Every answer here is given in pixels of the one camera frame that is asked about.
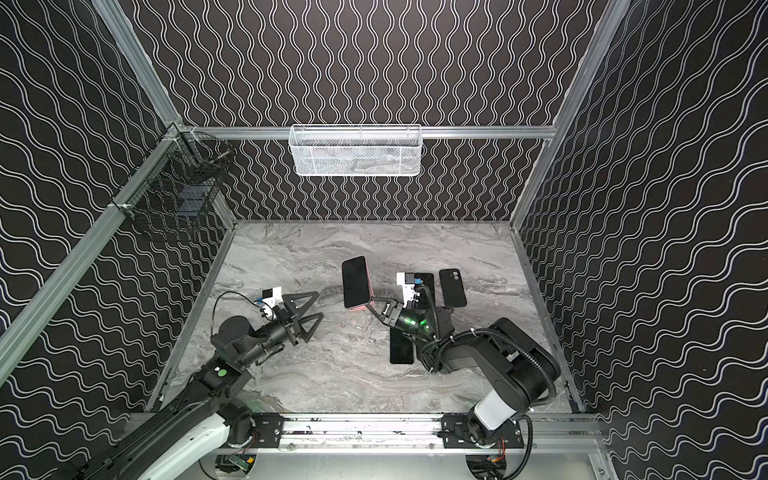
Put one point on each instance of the black mounting plate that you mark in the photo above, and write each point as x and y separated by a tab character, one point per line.
463	431
262	430

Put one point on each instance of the black wire basket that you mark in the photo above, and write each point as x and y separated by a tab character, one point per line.
176	202

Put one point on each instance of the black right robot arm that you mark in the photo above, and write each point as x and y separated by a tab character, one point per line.
522	374

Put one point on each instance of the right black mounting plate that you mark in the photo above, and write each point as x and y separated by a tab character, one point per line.
463	431

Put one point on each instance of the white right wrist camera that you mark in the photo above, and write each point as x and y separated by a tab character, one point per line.
408	281

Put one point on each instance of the black phone case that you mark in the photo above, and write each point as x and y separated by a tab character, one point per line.
452	286

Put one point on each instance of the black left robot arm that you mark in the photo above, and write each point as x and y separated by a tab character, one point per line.
207	414

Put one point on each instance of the white wire mesh basket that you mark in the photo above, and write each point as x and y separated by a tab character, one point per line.
355	150

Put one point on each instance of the black phone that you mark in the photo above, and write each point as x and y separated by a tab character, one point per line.
424	291

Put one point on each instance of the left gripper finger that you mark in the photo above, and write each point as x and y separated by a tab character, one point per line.
305	327
300	302

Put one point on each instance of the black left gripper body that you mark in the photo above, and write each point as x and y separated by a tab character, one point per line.
288	321

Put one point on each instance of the black smartphone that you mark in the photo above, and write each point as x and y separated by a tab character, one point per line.
401	349
354	269

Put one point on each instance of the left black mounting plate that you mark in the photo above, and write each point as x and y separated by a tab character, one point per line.
262	430

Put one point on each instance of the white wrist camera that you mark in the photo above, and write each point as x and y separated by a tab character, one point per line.
268	300
408	281

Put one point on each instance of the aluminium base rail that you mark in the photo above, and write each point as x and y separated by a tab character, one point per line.
416	433

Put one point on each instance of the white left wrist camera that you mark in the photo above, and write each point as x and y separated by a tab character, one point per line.
268	300

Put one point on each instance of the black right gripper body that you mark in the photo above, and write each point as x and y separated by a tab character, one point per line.
391	312

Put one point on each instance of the pink phone case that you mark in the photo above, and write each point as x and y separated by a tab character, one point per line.
357	294

